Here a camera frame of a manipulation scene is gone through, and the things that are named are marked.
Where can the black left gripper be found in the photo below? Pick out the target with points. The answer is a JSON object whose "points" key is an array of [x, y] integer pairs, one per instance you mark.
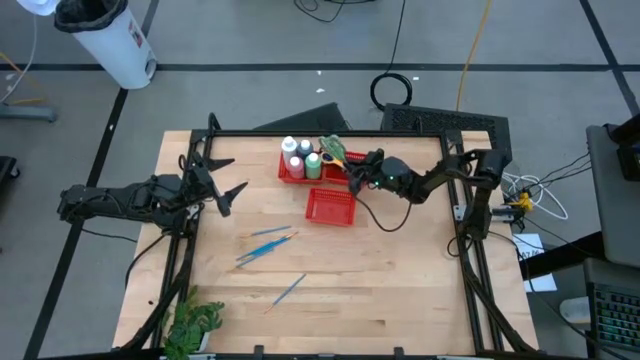
{"points": [[197, 187]]}

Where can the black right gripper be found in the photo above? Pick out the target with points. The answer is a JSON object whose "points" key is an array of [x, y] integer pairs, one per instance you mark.
{"points": [[390, 175]]}

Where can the white paint bottle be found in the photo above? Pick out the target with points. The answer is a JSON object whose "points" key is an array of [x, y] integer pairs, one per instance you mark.
{"points": [[289, 147]]}

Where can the red paint bottle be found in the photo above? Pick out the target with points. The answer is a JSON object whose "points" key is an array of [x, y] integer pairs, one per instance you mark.
{"points": [[296, 167]]}

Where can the green paint bottle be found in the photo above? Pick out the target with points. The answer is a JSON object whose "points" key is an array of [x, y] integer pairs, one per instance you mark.
{"points": [[313, 166]]}

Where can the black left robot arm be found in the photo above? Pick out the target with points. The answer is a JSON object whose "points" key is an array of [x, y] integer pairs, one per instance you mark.
{"points": [[110, 200]]}

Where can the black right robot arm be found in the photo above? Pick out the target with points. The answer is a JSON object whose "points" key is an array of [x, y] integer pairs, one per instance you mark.
{"points": [[480, 165]]}

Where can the red plastic mesh basket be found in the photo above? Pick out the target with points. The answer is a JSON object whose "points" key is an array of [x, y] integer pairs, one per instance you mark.
{"points": [[332, 175], [283, 174], [330, 207]]}

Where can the black perforated computer case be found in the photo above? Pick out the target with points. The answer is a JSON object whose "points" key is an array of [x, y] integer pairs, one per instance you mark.
{"points": [[440, 120]]}

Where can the black flat panel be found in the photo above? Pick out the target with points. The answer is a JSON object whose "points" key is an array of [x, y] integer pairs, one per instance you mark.
{"points": [[310, 120]]}

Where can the yellow plug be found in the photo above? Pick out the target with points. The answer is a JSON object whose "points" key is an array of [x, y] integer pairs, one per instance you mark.
{"points": [[525, 201]]}

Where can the green plant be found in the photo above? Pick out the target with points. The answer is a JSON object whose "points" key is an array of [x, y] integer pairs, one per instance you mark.
{"points": [[187, 325]]}

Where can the white paper sheet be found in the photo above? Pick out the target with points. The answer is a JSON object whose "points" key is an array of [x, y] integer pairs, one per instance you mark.
{"points": [[530, 245]]}

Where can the white plant pot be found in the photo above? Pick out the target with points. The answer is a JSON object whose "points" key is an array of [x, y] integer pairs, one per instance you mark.
{"points": [[204, 344]]}

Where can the white trash can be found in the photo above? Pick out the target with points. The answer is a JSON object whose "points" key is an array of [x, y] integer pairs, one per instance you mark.
{"points": [[120, 50]]}

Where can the black beam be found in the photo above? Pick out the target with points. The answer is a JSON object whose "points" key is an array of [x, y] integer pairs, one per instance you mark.
{"points": [[560, 257]]}

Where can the grey base foot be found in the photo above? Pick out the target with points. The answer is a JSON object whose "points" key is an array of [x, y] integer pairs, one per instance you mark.
{"points": [[30, 114]]}

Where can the black caster base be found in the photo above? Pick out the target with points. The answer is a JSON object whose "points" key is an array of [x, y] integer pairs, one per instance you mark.
{"points": [[7, 167]]}

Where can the grey desk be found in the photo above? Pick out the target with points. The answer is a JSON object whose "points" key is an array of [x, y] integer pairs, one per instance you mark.
{"points": [[615, 215]]}

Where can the white round object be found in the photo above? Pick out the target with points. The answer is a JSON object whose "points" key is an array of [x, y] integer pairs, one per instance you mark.
{"points": [[575, 310]]}

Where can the black mechanical device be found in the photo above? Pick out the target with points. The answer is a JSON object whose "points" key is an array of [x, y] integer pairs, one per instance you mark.
{"points": [[629, 160]]}

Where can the computer keyboard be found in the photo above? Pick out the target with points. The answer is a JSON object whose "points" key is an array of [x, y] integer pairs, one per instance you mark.
{"points": [[617, 317]]}

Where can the black aluminium table frame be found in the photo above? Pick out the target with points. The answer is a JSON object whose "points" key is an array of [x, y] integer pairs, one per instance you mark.
{"points": [[325, 133]]}

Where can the silver metal bracket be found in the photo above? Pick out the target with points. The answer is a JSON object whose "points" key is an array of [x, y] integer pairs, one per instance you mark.
{"points": [[460, 212]]}

